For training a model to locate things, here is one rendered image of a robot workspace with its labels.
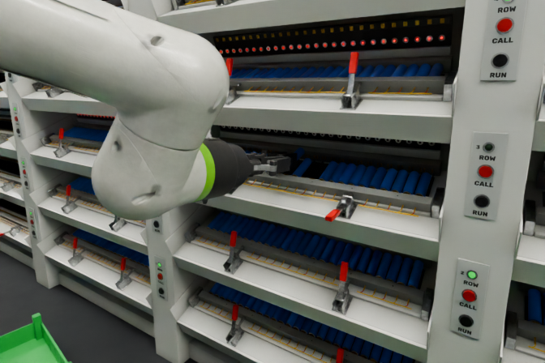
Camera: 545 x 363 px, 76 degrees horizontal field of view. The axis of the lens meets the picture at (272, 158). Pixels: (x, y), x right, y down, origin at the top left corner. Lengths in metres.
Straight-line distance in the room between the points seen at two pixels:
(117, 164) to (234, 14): 0.42
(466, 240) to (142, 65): 0.49
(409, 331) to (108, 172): 0.55
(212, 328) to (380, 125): 0.67
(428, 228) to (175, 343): 0.75
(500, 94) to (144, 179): 0.46
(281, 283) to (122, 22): 0.60
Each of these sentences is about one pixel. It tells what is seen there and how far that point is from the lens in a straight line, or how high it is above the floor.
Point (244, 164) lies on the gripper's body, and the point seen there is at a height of 0.64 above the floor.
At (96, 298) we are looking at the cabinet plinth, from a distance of 1.45.
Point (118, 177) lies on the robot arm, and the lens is 0.42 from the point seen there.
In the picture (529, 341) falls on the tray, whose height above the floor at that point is 0.36.
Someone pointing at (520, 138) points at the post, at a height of 0.69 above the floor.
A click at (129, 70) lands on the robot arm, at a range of 0.36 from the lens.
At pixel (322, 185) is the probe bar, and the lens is 0.69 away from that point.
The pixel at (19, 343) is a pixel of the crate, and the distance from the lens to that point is 1.39.
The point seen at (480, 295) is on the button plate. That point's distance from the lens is 0.63.
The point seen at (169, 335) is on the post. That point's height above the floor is 0.09.
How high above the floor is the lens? 0.76
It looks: 12 degrees down
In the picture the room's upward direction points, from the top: straight up
